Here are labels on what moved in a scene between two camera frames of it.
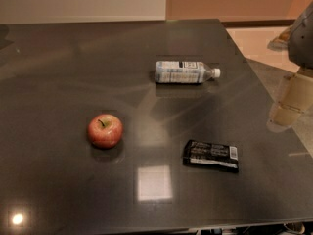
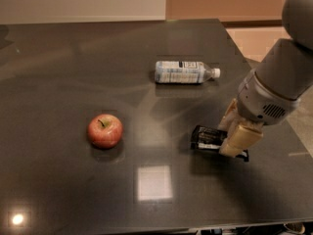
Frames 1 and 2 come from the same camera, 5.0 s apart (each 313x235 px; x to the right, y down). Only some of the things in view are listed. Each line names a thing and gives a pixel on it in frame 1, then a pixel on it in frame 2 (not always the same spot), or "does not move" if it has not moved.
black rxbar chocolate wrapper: (210, 156) → (209, 138)
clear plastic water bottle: (184, 71) does not move
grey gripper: (302, 44) → (260, 104)
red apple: (105, 130) does not move
